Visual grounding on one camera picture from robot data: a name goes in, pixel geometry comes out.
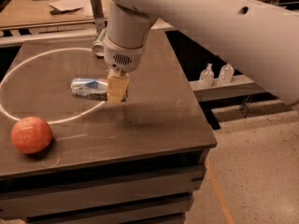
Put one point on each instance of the grey paper sheet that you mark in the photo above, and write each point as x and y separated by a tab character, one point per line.
69	5

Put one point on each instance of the grey metal bracket post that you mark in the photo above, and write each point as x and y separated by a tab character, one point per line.
98	15

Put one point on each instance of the clear sanitizer bottle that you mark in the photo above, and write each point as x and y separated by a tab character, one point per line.
206	76
226	73

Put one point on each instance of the left clear sanitizer bottle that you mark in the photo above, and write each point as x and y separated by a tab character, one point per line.
206	76

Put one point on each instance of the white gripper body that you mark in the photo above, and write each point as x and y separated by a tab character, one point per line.
123	57

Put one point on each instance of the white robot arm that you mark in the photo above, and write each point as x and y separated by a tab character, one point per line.
259	40

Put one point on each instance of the wooden background desk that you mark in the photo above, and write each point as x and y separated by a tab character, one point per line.
29	13

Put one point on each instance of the right clear sanitizer bottle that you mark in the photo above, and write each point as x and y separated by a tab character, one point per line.
226	73

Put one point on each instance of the red apple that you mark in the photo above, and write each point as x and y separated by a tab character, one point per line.
31	135

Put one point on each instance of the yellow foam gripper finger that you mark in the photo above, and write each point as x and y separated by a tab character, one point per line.
117	84

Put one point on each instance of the silver blue redbull can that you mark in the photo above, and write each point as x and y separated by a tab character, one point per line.
89	88

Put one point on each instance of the grey metal shelf rail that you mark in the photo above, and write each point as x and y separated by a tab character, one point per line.
239	86

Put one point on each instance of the grey drawer cabinet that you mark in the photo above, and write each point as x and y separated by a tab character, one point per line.
38	189

